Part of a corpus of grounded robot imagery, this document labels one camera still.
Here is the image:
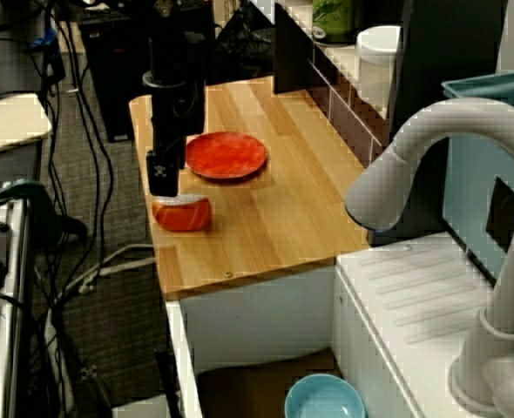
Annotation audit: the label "green bottle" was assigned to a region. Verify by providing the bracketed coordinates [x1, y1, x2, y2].
[311, 0, 356, 47]

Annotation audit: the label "dark tile backsplash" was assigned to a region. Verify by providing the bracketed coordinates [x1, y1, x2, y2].
[307, 43, 389, 169]

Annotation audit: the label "red round plate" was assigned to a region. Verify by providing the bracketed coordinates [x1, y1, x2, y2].
[185, 131, 267, 182]

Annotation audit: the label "black cable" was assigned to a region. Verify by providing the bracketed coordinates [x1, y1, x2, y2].
[54, 0, 115, 266]
[21, 0, 66, 219]

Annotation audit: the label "dark upright cabinet post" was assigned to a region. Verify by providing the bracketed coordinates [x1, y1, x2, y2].
[389, 0, 509, 245]

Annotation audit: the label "white lidded plastic container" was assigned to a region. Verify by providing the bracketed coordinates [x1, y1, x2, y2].
[355, 26, 402, 108]

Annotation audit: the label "white toy kitchen cabinet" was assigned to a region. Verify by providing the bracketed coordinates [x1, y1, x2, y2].
[165, 233, 514, 418]

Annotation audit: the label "cream desk top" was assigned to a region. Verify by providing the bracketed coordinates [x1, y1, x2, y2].
[0, 93, 53, 160]

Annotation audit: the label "aluminium frame rail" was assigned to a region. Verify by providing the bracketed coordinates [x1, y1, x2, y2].
[0, 186, 36, 418]

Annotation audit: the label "teal plastic bin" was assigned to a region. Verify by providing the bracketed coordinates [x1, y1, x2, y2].
[439, 69, 514, 284]

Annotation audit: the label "dark shelf end panel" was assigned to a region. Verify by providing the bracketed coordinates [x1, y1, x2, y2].
[273, 2, 315, 96]

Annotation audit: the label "grey toy faucet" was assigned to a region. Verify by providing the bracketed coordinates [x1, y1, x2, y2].
[342, 98, 514, 415]

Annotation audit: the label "white floor cable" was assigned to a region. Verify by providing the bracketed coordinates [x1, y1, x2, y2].
[56, 242, 158, 297]

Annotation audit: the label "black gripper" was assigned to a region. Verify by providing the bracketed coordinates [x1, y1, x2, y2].
[145, 81, 206, 198]

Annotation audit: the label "light blue bowl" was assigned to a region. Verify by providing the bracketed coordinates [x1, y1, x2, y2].
[283, 373, 366, 418]

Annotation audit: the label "wooden countertop board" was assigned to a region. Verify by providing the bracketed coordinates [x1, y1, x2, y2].
[128, 77, 370, 301]

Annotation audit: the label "salmon sushi toy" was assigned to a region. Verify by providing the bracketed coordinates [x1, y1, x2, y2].
[151, 194, 213, 233]

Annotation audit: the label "beige shelf ledge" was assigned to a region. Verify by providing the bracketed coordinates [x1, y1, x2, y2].
[276, 0, 391, 121]

